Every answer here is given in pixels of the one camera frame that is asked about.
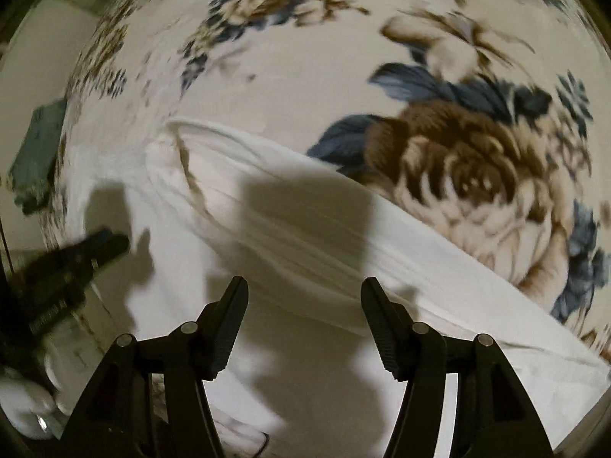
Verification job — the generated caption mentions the white pants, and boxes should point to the white pants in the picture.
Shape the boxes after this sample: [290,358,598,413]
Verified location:
[58,119,610,457]

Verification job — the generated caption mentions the teal cloth at bedside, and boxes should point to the teal cloth at bedside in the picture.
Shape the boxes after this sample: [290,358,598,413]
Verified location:
[8,98,67,215]

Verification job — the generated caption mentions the floral bed blanket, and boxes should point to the floral bed blanket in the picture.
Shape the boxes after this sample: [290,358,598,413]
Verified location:
[44,0,610,358]

